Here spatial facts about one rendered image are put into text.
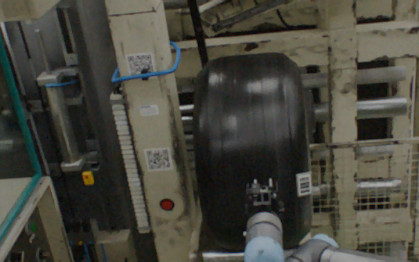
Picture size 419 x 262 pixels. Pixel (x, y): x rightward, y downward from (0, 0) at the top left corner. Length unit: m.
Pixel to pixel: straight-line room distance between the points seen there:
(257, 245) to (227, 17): 0.96
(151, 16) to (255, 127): 0.39
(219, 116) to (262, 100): 0.12
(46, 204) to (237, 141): 0.57
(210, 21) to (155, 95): 0.43
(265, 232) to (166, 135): 0.57
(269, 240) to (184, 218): 0.67
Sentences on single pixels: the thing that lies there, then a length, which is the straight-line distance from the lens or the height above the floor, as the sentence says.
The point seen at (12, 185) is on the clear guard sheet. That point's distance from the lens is 1.47.
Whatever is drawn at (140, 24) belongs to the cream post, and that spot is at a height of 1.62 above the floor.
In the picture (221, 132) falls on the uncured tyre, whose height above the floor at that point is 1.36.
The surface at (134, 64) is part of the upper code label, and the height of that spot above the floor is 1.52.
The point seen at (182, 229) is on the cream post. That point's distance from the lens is 1.79.
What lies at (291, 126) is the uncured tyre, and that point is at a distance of 1.45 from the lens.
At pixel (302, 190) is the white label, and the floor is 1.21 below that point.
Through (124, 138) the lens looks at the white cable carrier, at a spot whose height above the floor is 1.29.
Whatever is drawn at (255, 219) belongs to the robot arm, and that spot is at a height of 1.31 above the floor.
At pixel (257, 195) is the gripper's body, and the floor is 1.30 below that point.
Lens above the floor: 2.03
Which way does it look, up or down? 27 degrees down
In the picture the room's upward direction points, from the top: 8 degrees counter-clockwise
